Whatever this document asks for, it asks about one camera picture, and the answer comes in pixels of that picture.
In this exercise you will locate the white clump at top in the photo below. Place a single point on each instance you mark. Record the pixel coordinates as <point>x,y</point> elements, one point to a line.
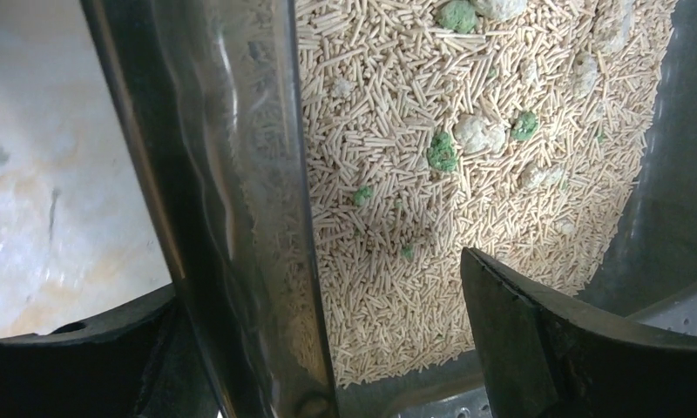
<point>500,10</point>

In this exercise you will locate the small green litter clump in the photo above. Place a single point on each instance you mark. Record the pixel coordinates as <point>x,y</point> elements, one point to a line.
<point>525,126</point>

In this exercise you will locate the grey plastic litter box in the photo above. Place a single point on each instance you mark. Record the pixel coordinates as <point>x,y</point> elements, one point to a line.
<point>207,96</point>

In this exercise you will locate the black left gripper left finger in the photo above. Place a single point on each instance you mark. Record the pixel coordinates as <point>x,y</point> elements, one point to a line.
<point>101,366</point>

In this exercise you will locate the green clump at top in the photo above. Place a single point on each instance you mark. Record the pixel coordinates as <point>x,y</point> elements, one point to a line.
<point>457,15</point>

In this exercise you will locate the white litter clump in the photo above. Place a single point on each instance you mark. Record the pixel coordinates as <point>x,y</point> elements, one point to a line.
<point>477,134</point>

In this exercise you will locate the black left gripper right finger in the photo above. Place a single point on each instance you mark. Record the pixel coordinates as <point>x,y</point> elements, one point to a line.
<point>546,354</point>

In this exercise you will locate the beige pellet cat litter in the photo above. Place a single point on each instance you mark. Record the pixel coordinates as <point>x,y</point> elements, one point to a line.
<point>379,79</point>

